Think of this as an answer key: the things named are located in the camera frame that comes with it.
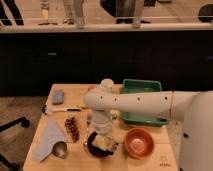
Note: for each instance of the grey folded cloth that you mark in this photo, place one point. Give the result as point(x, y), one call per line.
point(51, 135)

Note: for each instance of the brown chocolate snack bar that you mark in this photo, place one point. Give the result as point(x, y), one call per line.
point(72, 128)

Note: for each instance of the orange bowl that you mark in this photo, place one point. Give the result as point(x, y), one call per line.
point(138, 143)

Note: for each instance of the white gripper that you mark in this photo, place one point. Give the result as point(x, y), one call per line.
point(104, 138)

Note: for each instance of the metal measuring cup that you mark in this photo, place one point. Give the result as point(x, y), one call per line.
point(60, 149)

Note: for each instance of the yellow green small object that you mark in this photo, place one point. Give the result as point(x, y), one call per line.
point(114, 115)

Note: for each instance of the green plastic tray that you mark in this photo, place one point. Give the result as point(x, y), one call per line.
point(139, 86)

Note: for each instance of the dark low partition wall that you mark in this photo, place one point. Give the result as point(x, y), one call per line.
point(31, 63)

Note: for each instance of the black office chair base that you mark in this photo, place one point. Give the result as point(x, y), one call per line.
point(10, 129)

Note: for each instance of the dark purple bowl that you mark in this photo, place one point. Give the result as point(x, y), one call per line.
point(96, 151)

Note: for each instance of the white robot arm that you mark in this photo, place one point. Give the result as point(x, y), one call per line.
point(194, 109)

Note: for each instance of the white handled brush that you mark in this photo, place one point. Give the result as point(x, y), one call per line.
point(49, 110)

